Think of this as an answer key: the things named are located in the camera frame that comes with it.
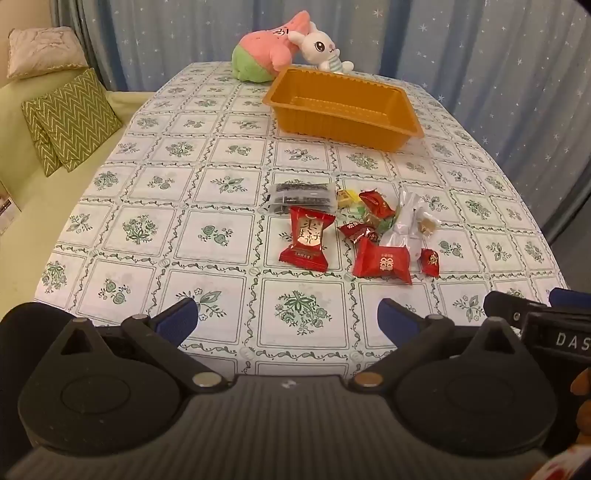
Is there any silver green snack pouch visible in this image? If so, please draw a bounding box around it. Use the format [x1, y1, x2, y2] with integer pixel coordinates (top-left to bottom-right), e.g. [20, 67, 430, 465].
[380, 187, 426, 261]

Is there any dark red candy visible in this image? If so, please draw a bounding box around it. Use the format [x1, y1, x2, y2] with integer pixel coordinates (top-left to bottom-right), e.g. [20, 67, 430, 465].
[339, 222, 379, 244]

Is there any red double-happiness candy packet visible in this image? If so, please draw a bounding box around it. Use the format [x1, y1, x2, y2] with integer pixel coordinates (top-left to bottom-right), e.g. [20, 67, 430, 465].
[353, 237, 412, 285]

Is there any green candy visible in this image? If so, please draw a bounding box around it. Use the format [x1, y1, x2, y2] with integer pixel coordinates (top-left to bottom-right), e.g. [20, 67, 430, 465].
[348, 204, 397, 235]

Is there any blue starry curtain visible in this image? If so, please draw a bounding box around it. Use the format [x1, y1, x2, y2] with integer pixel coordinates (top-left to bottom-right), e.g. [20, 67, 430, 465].
[50, 0, 590, 236]

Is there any pink star plush toy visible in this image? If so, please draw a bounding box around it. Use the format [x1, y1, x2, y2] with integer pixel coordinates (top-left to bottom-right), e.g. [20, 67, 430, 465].
[231, 10, 311, 83]

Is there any green zigzag cushion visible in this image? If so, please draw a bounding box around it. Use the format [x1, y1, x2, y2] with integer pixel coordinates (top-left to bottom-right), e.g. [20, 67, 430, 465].
[32, 68, 122, 172]

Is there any yellow candy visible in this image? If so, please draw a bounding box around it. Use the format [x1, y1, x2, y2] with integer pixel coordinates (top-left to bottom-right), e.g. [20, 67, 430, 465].
[335, 189, 361, 209]

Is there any black seaweed snack packet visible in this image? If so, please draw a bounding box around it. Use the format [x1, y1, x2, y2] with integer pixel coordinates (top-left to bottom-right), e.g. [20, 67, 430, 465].
[263, 181, 338, 214]

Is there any clear brown candy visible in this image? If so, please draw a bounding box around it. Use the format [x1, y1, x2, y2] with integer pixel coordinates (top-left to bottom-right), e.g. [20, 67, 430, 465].
[416, 209, 441, 237]

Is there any orange plastic tray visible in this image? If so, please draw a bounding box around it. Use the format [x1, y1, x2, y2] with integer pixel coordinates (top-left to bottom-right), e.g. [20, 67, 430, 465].
[263, 67, 424, 152]

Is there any person right hand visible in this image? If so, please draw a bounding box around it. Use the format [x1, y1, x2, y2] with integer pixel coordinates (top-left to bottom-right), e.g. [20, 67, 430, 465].
[570, 366, 591, 451]

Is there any floral green white tablecloth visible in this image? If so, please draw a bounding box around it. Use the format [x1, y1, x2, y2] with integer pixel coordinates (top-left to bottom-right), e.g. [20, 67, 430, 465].
[35, 62, 564, 377]

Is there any large red snack packet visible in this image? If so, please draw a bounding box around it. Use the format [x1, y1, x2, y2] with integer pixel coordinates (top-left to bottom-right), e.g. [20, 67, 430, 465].
[280, 206, 335, 272]

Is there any beige embroidered pillow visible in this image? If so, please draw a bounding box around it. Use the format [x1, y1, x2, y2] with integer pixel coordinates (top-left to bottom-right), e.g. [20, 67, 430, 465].
[7, 26, 88, 81]

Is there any white rabbit plush toy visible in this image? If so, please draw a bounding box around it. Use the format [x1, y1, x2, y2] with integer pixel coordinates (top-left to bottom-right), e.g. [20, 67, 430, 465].
[287, 22, 355, 74]

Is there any small red candy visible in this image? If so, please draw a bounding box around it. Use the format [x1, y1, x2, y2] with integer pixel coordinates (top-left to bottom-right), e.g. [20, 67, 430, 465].
[420, 248, 440, 278]

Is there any red foil candy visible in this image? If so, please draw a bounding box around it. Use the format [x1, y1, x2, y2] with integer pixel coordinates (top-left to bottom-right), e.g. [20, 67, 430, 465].
[359, 190, 396, 220]

